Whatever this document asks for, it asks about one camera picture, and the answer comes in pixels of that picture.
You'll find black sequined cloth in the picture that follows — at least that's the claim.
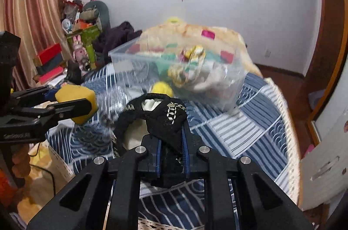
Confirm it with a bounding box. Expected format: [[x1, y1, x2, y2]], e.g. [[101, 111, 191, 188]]
[[112, 93, 191, 187]]

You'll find striped brown curtain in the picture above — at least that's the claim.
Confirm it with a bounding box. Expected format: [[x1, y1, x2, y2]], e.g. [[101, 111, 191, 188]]
[[0, 0, 80, 90]]

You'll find green cloth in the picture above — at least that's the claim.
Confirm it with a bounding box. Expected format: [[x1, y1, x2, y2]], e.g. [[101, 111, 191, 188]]
[[155, 52, 178, 70]]

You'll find yellow sponge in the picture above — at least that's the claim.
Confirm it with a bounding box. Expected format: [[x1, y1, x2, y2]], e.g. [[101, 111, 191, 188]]
[[54, 84, 99, 125]]

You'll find brown beaded string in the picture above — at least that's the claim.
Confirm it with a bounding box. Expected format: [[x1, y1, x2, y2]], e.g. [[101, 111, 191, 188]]
[[12, 143, 31, 185]]

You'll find grey-green dinosaur plush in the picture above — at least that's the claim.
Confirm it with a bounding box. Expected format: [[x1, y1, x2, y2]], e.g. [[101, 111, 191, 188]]
[[80, 0, 111, 33]]

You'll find blue patterned bedspread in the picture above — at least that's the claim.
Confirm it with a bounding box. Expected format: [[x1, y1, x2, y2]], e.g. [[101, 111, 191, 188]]
[[45, 62, 301, 230]]

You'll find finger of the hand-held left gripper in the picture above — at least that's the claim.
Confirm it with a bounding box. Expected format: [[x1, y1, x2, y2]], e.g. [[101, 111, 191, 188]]
[[9, 98, 92, 123], [11, 85, 64, 106]]

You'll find yellow and white patterned cloth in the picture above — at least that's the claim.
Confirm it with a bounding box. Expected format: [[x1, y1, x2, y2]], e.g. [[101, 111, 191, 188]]
[[167, 46, 207, 87]]

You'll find white cabinet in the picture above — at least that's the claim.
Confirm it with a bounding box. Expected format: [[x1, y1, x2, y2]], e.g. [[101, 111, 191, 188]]
[[298, 89, 348, 212]]

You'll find pink rabbit doll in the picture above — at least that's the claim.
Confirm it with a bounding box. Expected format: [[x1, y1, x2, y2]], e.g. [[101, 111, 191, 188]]
[[72, 35, 91, 71]]

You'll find clear plastic storage box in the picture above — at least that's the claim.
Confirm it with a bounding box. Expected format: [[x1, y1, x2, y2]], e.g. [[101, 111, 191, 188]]
[[108, 28, 247, 113]]

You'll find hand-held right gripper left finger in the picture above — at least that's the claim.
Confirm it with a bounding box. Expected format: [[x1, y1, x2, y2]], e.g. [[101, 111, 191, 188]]
[[26, 134, 164, 230]]

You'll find yellow plush ball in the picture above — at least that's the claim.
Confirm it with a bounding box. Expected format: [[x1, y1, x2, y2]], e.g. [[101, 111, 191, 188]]
[[150, 81, 173, 96]]

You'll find beige blanket with coloured squares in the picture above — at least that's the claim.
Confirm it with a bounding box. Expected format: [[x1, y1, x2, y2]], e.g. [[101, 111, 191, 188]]
[[138, 17, 265, 79]]

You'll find black cable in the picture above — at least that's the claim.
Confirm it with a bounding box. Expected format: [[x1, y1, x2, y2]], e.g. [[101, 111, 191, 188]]
[[28, 164, 56, 196]]

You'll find crinkled clear plastic bag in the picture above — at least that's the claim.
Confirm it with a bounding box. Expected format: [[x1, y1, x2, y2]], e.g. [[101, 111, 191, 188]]
[[96, 83, 136, 144]]

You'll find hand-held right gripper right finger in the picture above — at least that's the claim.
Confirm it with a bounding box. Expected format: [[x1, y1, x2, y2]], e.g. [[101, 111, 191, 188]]
[[181, 123, 315, 230]]

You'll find stack of red boxes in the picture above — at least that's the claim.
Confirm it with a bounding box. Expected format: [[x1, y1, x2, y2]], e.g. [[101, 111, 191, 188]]
[[32, 43, 69, 85]]

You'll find wooden door frame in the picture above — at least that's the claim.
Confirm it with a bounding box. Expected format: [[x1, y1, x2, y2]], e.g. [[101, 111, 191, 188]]
[[289, 0, 348, 122]]

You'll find dark purple clothing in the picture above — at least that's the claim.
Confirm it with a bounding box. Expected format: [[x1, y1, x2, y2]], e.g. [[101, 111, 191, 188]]
[[94, 21, 143, 65]]

